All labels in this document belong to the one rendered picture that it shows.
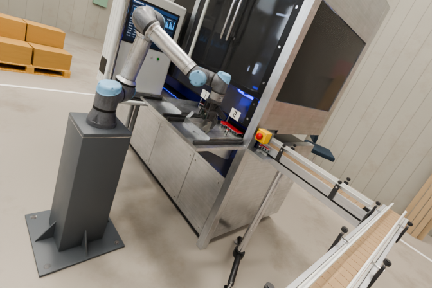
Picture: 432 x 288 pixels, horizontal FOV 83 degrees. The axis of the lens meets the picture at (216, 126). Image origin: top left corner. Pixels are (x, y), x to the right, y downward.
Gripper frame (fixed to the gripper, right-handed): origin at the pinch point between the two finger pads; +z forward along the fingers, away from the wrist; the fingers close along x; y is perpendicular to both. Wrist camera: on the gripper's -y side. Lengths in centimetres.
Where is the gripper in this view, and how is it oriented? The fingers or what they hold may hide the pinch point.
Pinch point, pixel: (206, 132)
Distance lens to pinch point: 139.8
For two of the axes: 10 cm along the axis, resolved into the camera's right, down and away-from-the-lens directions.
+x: 6.1, 4.6, -6.4
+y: -7.1, -0.4, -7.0
